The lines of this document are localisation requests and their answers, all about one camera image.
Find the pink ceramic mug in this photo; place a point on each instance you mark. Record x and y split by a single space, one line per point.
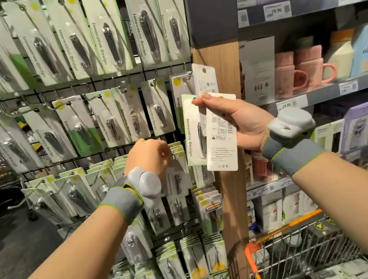
313 66
285 77

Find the person's right hand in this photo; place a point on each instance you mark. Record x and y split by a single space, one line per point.
248 122

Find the wooden post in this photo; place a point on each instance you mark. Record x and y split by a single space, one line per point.
217 68

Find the pile of packets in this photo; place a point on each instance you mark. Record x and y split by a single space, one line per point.
329 275

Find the grey wrist tracker band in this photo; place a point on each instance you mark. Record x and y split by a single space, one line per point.
289 130
133 193

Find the cream white jug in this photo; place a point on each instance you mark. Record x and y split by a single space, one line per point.
341 56

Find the grey kitchenware shelf unit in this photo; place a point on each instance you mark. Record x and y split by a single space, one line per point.
325 91

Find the person's right forearm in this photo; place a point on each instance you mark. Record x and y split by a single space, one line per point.
367 212

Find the large white product box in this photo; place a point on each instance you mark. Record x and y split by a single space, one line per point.
258 68

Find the lavender product box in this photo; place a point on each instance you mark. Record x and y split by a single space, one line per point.
366 123

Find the person's left hand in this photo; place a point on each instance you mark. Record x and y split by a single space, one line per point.
146 157

